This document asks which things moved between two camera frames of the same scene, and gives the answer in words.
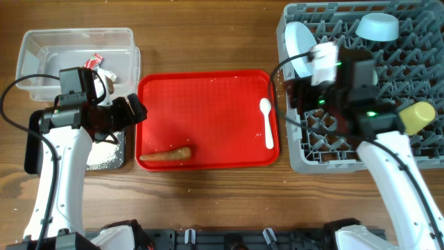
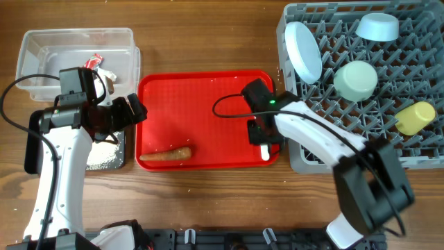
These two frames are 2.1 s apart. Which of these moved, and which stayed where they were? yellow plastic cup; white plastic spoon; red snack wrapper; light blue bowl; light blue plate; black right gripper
Moved: black right gripper; white plastic spoon
Stayed: light blue plate; light blue bowl; yellow plastic cup; red snack wrapper
